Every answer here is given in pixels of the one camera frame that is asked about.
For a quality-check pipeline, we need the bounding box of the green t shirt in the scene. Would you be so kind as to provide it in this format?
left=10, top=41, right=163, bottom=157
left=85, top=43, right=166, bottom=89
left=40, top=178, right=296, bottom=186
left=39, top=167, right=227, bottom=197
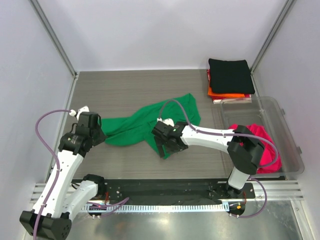
left=101, top=101, right=186, bottom=154

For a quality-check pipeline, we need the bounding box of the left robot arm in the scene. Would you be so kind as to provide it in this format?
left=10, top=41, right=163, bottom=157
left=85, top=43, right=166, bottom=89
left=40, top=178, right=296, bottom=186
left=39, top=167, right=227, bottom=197
left=19, top=106, right=107, bottom=240

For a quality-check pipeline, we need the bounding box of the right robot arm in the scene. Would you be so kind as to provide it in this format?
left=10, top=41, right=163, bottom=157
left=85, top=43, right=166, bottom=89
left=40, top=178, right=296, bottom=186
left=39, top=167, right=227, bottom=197
left=151, top=119, right=265, bottom=198

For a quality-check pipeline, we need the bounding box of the orange folded t shirt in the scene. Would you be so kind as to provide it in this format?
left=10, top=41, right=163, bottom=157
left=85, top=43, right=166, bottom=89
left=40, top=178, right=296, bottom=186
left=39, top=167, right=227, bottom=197
left=207, top=86, right=246, bottom=98

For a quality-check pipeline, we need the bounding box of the black folded t shirt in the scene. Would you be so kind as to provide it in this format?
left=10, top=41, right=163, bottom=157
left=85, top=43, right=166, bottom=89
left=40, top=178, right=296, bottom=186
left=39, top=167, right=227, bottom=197
left=208, top=58, right=255, bottom=95

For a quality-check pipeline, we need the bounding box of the clear plastic bin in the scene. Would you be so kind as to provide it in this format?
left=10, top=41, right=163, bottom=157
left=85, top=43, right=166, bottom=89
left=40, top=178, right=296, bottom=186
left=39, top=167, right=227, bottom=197
left=220, top=96, right=305, bottom=178

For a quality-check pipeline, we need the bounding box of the pink t shirt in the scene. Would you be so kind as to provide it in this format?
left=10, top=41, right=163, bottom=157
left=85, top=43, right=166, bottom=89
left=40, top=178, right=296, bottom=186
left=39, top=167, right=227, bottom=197
left=227, top=123, right=282, bottom=175

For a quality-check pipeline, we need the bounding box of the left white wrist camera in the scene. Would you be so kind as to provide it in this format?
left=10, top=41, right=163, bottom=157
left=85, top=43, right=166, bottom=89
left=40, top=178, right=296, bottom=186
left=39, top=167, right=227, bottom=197
left=76, top=105, right=90, bottom=119

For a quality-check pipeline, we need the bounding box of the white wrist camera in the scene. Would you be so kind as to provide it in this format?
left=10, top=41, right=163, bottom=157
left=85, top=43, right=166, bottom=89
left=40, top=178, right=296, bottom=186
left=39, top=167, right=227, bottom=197
left=76, top=105, right=90, bottom=119
left=157, top=118, right=175, bottom=127

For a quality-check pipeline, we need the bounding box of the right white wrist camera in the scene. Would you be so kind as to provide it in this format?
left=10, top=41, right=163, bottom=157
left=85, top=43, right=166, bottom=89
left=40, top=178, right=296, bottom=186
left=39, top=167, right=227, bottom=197
left=157, top=118, right=175, bottom=127

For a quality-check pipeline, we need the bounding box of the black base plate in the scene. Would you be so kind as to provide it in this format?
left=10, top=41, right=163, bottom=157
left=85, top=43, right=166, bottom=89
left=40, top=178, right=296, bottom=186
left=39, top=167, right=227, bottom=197
left=93, top=178, right=256, bottom=206

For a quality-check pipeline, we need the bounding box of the white slotted cable duct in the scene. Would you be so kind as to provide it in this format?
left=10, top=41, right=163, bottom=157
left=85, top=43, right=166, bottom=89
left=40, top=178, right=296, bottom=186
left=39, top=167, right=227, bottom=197
left=80, top=202, right=229, bottom=214

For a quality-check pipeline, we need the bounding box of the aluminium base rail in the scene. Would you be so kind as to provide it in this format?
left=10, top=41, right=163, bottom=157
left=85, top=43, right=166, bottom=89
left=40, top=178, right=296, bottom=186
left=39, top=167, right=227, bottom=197
left=30, top=180, right=304, bottom=204

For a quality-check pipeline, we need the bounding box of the left aluminium frame post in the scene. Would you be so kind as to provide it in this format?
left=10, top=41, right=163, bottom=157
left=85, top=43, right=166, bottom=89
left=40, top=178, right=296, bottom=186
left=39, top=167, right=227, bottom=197
left=28, top=0, right=77, bottom=79

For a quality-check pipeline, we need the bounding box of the aluminium frame post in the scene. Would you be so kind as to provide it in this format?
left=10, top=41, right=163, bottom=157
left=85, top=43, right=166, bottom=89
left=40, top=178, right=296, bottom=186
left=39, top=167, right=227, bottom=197
left=249, top=0, right=298, bottom=74
left=28, top=0, right=77, bottom=79

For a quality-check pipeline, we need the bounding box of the right aluminium frame post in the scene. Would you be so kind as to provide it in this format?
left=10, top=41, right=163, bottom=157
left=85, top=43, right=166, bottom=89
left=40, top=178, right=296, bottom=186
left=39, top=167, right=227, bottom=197
left=249, top=0, right=298, bottom=74

